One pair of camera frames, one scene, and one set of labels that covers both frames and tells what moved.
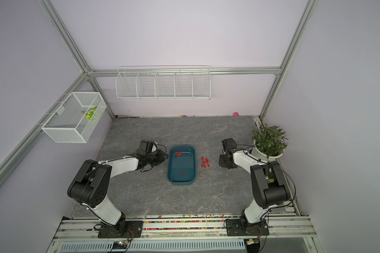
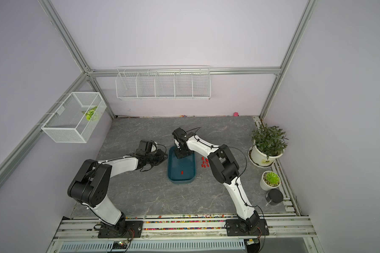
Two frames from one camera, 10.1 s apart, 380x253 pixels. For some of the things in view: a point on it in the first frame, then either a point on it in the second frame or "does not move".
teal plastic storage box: [181, 165] does not move
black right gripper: [221, 163] -> [178, 154]
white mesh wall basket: [75, 120] does not move
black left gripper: [161, 157] does not move
